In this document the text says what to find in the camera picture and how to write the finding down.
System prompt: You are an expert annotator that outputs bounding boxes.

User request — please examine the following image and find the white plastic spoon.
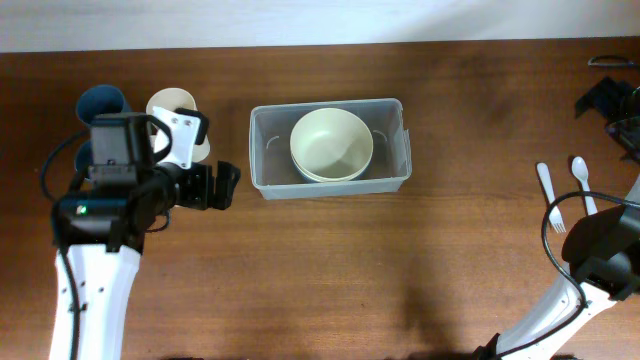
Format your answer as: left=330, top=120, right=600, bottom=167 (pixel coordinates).
left=571, top=156, right=598, bottom=215

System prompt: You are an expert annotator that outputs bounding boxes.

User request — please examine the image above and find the white plastic fork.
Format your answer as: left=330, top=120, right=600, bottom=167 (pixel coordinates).
left=536, top=162, right=566, bottom=233

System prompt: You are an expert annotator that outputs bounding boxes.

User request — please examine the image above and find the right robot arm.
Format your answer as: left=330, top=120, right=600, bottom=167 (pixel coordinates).
left=472, top=157, right=639, bottom=359

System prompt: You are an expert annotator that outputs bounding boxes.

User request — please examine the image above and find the blue cup back left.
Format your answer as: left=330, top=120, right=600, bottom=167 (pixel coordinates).
left=75, top=84, right=132, bottom=125

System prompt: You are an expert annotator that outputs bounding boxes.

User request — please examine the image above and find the blue cup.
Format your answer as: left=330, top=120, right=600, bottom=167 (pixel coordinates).
left=75, top=84, right=132, bottom=125
left=74, top=141, right=93, bottom=172

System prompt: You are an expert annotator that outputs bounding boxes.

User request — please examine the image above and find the cream cup back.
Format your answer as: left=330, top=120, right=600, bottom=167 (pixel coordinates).
left=146, top=88, right=211, bottom=162

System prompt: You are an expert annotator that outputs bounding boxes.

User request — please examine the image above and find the cream bowl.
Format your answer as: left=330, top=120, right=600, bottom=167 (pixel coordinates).
left=292, top=154, right=372, bottom=183
left=290, top=108, right=374, bottom=162

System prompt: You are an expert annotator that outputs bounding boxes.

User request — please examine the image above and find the clear plastic container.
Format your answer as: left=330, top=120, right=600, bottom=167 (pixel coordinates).
left=249, top=98, right=412, bottom=200

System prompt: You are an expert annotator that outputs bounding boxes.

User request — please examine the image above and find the blue cup front left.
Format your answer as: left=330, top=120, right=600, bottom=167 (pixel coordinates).
left=74, top=141, right=93, bottom=172

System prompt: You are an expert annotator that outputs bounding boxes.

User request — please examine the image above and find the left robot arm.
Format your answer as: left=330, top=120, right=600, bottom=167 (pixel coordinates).
left=49, top=107, right=241, bottom=359

